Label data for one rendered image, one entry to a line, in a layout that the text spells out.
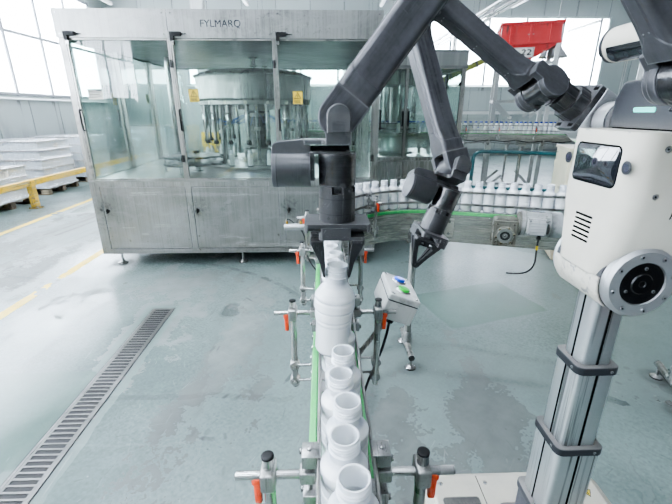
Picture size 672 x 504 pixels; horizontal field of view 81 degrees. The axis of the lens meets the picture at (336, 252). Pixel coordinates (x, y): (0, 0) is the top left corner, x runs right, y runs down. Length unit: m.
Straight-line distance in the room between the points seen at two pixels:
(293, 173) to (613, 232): 0.68
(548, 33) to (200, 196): 5.66
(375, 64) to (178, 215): 3.79
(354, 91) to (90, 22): 3.93
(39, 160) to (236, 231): 5.85
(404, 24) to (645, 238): 0.67
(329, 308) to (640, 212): 0.65
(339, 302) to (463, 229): 1.76
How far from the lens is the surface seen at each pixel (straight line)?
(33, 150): 9.44
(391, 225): 2.30
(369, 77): 0.59
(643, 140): 0.96
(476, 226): 2.36
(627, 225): 0.99
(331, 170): 0.59
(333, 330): 0.68
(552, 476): 1.38
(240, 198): 4.07
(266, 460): 0.58
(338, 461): 0.53
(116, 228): 4.57
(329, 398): 0.63
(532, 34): 7.43
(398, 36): 0.61
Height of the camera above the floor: 1.53
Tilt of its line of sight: 20 degrees down
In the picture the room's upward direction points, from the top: straight up
